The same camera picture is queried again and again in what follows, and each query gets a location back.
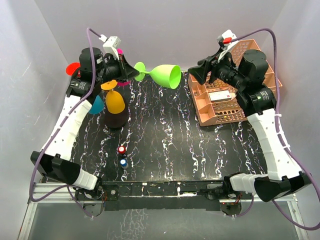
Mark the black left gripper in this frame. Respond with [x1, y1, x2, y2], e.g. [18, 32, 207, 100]
[95, 53, 140, 85]

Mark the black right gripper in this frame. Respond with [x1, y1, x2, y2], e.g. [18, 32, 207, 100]
[188, 48, 248, 91]

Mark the orange wine glass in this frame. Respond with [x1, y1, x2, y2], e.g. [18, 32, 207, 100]
[100, 79, 125, 115]

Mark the green wine glass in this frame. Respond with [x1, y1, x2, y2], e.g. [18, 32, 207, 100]
[134, 62, 182, 90]

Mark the blue wine glass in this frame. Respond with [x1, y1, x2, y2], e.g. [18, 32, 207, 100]
[88, 95, 105, 115]

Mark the red wine glass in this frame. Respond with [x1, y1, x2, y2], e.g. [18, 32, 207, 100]
[65, 62, 81, 79]

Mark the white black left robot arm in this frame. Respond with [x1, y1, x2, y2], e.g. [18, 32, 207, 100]
[30, 47, 139, 200]

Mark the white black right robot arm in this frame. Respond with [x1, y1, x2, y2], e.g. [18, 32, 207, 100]
[188, 49, 311, 202]

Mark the white red box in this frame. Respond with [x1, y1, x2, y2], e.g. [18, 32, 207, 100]
[208, 90, 236, 103]

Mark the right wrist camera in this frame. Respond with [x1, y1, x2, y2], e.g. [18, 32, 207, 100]
[217, 29, 239, 62]

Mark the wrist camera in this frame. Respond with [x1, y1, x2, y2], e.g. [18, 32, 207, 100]
[217, 29, 239, 62]
[99, 34, 121, 60]

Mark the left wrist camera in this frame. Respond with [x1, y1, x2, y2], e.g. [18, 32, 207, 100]
[99, 34, 121, 60]

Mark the copper wire wine glass rack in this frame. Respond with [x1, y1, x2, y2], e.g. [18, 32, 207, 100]
[104, 109, 129, 129]

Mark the aluminium base frame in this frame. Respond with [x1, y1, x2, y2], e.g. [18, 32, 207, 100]
[18, 182, 309, 240]

